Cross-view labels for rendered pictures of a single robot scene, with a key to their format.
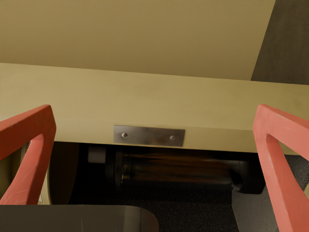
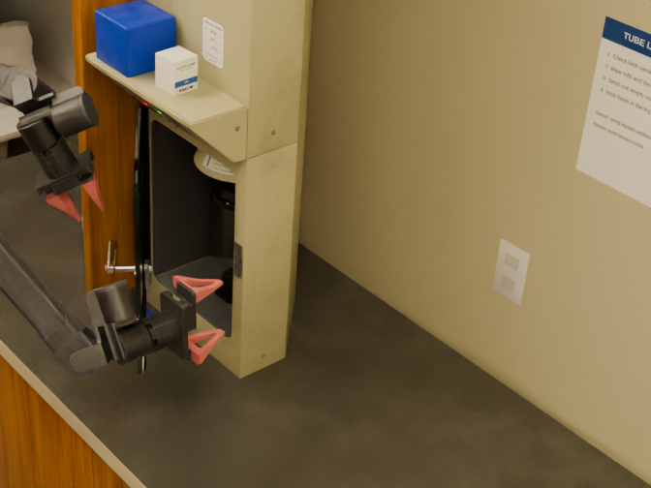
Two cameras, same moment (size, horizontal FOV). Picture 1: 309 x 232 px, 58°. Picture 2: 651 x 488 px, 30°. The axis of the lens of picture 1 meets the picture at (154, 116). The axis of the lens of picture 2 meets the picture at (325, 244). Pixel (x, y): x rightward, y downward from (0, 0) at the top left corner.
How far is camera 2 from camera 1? 1.94 m
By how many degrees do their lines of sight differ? 31
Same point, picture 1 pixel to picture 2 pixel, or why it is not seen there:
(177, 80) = (284, 262)
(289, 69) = (325, 323)
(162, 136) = (237, 266)
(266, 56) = (358, 301)
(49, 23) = (411, 80)
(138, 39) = (393, 169)
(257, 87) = (280, 309)
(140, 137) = (237, 256)
